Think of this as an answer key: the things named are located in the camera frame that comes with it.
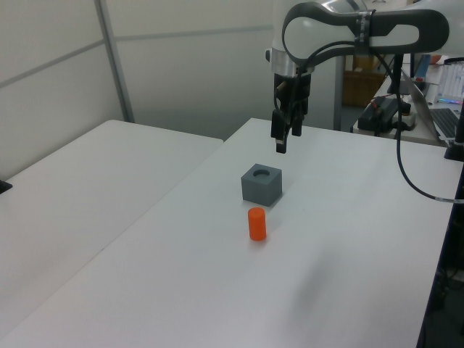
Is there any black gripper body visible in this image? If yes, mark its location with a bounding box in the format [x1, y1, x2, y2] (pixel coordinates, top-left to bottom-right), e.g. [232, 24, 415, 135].
[272, 72, 315, 114]

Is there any orange cylinder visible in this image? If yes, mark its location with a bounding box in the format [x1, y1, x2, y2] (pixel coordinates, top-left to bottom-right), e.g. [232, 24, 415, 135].
[247, 207, 268, 241]

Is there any grey block with round hole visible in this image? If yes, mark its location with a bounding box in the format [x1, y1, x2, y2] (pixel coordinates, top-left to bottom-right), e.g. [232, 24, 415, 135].
[240, 162, 283, 208]

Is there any brown wooden cabinet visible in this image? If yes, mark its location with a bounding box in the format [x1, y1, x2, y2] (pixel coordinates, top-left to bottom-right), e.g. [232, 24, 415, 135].
[341, 54, 386, 108]

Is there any thin black stand pole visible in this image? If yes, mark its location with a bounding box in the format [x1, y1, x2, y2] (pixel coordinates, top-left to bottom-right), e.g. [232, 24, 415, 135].
[388, 54, 406, 132]

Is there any silver laptop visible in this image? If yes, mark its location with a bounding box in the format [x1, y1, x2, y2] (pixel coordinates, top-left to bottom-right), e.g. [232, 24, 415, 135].
[399, 67, 462, 141]

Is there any white lit desktop device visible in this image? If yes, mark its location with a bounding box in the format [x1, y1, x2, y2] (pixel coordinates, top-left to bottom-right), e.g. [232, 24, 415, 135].
[437, 57, 464, 107]

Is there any black box with wires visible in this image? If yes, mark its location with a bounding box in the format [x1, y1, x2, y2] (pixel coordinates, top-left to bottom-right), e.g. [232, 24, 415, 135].
[357, 96, 400, 132]

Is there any black monitor stand post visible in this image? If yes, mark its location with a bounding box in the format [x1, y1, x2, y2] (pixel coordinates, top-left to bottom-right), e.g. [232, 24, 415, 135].
[444, 103, 464, 162]

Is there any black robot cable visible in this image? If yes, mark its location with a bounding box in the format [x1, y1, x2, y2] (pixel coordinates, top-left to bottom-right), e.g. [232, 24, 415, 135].
[273, 39, 456, 204]

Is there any grey partition post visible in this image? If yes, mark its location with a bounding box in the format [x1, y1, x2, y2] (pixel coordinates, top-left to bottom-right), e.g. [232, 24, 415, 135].
[94, 0, 136, 124]

